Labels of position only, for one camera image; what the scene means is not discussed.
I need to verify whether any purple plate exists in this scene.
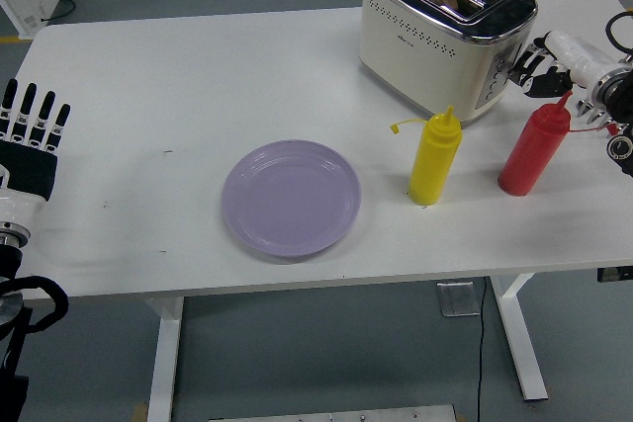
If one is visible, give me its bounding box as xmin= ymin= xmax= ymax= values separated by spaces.
xmin=221 ymin=138 xmax=363 ymax=260

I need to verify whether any red squeeze bottle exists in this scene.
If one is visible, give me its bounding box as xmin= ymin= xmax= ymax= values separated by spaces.
xmin=497 ymin=90 xmax=619 ymax=197

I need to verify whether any black floor cable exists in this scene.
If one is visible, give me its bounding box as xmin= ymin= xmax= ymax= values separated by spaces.
xmin=475 ymin=278 xmax=489 ymax=422

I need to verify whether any yellow squeeze bottle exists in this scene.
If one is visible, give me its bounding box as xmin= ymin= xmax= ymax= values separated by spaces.
xmin=390 ymin=105 xmax=464 ymax=207

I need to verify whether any large metal base plate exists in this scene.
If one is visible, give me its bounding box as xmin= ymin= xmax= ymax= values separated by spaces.
xmin=207 ymin=403 xmax=457 ymax=422

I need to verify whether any cream and chrome toaster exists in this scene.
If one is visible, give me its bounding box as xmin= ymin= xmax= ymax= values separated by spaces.
xmin=358 ymin=0 xmax=540 ymax=126

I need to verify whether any thin black appliance cable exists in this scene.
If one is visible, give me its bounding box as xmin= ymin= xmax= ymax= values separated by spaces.
xmin=42 ymin=0 xmax=77 ymax=24

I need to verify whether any black table control box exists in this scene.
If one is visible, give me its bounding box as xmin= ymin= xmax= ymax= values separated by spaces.
xmin=596 ymin=267 xmax=633 ymax=284

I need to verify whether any white table leg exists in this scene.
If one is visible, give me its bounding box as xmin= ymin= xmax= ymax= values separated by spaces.
xmin=487 ymin=273 xmax=550 ymax=402
xmin=142 ymin=295 xmax=186 ymax=422

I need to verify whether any metal toast rack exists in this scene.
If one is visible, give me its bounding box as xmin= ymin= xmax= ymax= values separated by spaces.
xmin=575 ymin=93 xmax=622 ymax=127

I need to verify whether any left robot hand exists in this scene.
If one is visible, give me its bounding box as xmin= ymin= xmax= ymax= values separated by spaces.
xmin=0 ymin=78 xmax=72 ymax=234

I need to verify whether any small metal floor plate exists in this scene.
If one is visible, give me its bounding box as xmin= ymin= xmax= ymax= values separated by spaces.
xmin=436 ymin=282 xmax=482 ymax=318

